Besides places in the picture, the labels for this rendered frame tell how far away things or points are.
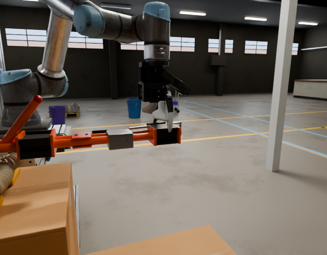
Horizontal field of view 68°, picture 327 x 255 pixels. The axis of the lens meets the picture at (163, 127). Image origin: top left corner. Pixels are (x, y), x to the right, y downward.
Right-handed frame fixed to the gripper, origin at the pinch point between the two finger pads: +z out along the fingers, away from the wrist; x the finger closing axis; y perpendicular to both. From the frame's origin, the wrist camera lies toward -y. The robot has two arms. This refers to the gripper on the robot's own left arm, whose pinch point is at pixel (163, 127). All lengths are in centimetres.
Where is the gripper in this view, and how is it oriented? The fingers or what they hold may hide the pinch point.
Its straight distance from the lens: 75.8
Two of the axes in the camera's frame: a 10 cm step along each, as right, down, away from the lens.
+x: 3.3, 2.0, -9.2
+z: 0.0, 9.8, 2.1
